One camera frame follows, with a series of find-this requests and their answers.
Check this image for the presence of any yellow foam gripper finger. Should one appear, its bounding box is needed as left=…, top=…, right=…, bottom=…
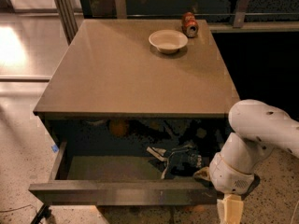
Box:
left=217, top=194, right=244, bottom=224
left=193, top=167, right=210, bottom=181

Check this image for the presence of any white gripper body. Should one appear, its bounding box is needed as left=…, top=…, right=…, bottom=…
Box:
left=209, top=152, right=254, bottom=195

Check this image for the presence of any drawer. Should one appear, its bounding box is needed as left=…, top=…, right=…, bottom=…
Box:
left=29, top=142, right=217, bottom=206

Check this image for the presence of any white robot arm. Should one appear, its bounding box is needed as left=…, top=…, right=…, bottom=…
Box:
left=194, top=99, right=299, bottom=224

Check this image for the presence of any grey drawer cabinet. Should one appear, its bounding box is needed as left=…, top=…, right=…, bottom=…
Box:
left=32, top=18, right=241, bottom=224

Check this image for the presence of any orange fruit in drawer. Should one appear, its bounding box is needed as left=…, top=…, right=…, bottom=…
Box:
left=108, top=119, right=129, bottom=137

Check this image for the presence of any white bowl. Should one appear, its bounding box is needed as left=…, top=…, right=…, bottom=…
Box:
left=149, top=30, right=188, bottom=54

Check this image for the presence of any red soda can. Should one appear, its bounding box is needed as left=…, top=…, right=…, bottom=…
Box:
left=181, top=12, right=198, bottom=38

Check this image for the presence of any metal railing post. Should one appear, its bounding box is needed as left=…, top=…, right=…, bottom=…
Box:
left=54, top=0, right=78, bottom=44

